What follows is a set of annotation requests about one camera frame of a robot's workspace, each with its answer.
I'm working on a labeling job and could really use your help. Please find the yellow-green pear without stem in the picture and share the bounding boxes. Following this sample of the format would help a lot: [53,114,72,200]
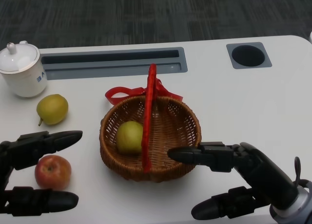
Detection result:
[116,121,144,154]

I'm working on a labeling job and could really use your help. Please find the yellow-green pear with stem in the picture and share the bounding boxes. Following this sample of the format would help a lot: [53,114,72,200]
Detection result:
[36,94,69,126]

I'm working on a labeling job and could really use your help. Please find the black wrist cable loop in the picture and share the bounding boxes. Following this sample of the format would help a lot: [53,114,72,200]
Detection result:
[293,156,312,188]

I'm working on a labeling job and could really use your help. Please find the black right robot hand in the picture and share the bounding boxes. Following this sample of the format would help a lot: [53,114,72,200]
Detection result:
[168,141,300,221]

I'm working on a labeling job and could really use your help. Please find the white lidded ceramic mug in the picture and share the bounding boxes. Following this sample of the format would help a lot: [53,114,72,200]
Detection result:
[0,40,47,98]

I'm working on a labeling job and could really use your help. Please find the grey long table slot tray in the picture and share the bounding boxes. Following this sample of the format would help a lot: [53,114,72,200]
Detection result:
[40,47,188,81]

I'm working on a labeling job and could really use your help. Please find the wicker basket with red handle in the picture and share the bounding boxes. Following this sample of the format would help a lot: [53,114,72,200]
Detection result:
[99,63,203,183]

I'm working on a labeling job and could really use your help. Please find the grey round cup holder recess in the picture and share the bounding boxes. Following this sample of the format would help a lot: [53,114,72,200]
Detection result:
[226,41,273,70]

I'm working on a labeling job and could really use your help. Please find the red apple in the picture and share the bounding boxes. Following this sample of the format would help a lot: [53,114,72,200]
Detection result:
[34,155,72,191]

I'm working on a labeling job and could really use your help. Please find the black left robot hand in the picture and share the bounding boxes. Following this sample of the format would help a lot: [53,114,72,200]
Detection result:
[0,130,83,218]

